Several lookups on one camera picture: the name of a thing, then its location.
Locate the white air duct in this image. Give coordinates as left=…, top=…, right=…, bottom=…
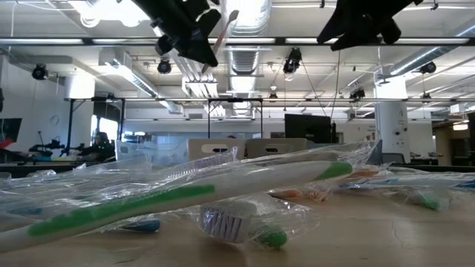
left=98, top=50, right=185, bottom=114

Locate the white round pillar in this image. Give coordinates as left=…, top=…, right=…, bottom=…
left=373, top=76, right=412, bottom=164

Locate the orange toothbrush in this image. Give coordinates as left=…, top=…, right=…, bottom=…
left=348, top=168, right=381, bottom=178
left=269, top=187, right=331, bottom=203
left=201, top=9, right=240, bottom=74

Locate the corrugated silver ventilation duct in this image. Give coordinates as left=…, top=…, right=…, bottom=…
left=221, top=0, right=274, bottom=118

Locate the black background rig frame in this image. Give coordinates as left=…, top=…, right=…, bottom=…
left=63, top=96, right=127, bottom=157
left=206, top=97, right=264, bottom=140

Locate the person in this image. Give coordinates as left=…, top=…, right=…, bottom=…
left=78, top=131, right=117, bottom=163

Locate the black wall screen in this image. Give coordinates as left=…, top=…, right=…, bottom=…
left=0, top=117, right=23, bottom=144

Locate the grey plastic bin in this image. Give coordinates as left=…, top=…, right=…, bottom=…
left=245, top=137, right=309, bottom=159

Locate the clear plastic bin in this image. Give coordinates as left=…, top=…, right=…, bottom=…
left=114, top=139, right=191, bottom=168

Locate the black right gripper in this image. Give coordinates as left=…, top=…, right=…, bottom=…
left=318, top=0, right=424, bottom=52

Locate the white plastic bin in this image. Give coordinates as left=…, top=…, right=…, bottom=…
left=186, top=138, right=246, bottom=161

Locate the smooth silver ventilation duct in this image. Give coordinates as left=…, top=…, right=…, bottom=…
left=387, top=22, right=475, bottom=77

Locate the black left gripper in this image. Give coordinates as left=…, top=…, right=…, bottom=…
left=133, top=0, right=223, bottom=68

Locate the dark smoked plastic bin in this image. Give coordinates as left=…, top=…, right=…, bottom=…
left=307, top=139, right=384, bottom=166

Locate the black monitor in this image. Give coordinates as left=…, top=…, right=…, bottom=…
left=284, top=113, right=334, bottom=145

